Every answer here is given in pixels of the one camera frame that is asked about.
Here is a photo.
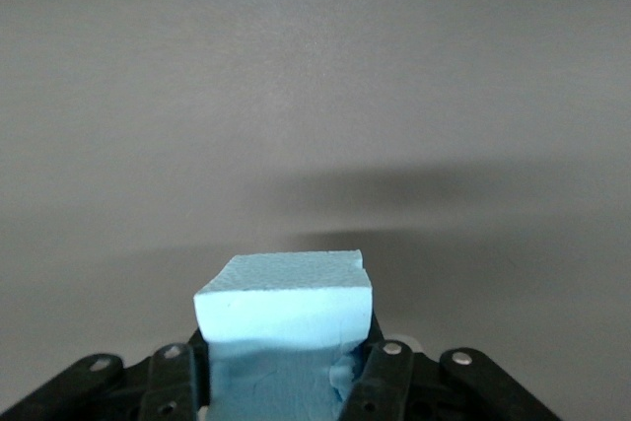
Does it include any dark grey table mat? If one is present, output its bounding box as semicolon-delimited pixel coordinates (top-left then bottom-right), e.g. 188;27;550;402
0;0;631;421

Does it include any light blue foam block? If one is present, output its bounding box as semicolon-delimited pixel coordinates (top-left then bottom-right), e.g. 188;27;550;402
192;248;374;421

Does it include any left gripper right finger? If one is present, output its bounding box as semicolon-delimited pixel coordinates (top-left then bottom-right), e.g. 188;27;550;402
339;315;563;421

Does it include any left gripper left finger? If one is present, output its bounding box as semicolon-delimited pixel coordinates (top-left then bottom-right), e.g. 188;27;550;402
0;329;213;421

